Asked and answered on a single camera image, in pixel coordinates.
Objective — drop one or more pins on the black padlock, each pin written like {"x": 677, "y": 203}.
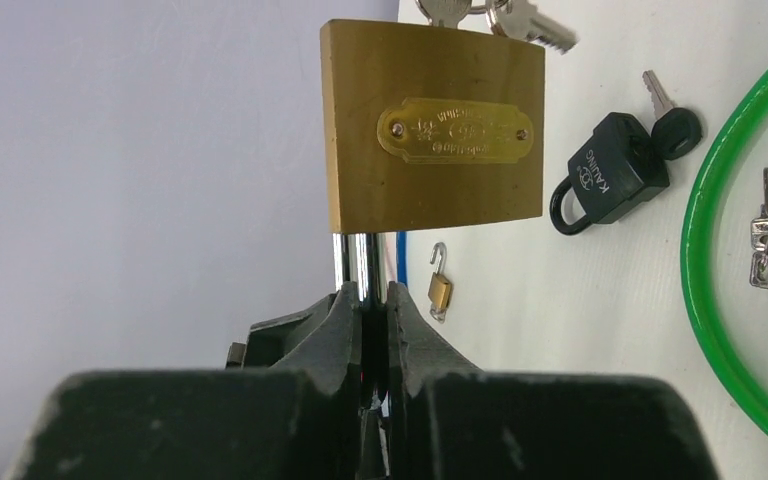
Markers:
{"x": 615, "y": 170}

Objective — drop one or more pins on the blue cable lock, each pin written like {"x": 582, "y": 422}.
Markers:
{"x": 401, "y": 257}

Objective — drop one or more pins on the small brass padlock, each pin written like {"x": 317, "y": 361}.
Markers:
{"x": 440, "y": 287}

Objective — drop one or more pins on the silver keys of brass padlock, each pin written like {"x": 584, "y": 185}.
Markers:
{"x": 515, "y": 19}

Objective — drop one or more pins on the green cable lock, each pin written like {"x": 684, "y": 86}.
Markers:
{"x": 711, "y": 184}

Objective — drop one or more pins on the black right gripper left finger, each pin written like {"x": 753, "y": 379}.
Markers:
{"x": 295, "y": 417}

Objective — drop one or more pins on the black padlock key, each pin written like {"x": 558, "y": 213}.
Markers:
{"x": 676, "y": 130}

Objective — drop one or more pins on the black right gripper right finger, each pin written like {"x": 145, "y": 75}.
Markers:
{"x": 453, "y": 420}

